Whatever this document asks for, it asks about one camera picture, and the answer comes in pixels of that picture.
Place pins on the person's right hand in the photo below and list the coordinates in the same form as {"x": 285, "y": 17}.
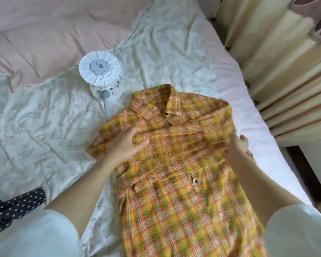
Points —
{"x": 236, "y": 148}

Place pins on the person's left hand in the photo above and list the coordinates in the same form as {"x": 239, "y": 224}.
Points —
{"x": 121, "y": 148}

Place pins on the person's left thumb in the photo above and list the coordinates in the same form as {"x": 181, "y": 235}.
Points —
{"x": 141, "y": 145}

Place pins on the person's right fingers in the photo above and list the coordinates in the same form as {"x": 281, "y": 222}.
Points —
{"x": 244, "y": 141}

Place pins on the yellow orange plaid shirt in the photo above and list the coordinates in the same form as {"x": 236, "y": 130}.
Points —
{"x": 182, "y": 184}

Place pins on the person's left forearm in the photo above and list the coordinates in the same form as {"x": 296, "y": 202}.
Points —
{"x": 83, "y": 190}

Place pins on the person's right forearm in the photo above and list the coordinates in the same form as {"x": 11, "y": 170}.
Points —
{"x": 259, "y": 190}

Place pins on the light pink mattress cover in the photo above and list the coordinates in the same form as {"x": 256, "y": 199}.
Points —
{"x": 243, "y": 104}

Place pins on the cream pleated curtain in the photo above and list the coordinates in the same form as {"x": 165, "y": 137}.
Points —
{"x": 283, "y": 77}

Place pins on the white round desk lamp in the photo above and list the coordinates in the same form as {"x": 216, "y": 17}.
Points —
{"x": 100, "y": 68}

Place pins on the pale floral bed sheet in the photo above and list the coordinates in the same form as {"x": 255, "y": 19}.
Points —
{"x": 42, "y": 125}

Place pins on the person's white right sleeve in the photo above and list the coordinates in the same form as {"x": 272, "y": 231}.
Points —
{"x": 299, "y": 232}

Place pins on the person's white sleeve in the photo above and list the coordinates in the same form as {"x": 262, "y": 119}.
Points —
{"x": 34, "y": 235}
{"x": 299, "y": 232}

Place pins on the person's white left sleeve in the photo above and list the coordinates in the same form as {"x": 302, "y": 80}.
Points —
{"x": 34, "y": 235}

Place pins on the pink quilt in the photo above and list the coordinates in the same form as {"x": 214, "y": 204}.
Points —
{"x": 48, "y": 37}

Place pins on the navy polka dot fabric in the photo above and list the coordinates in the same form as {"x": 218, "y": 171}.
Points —
{"x": 13, "y": 208}

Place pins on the pink floral curtain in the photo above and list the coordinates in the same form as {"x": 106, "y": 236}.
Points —
{"x": 317, "y": 16}

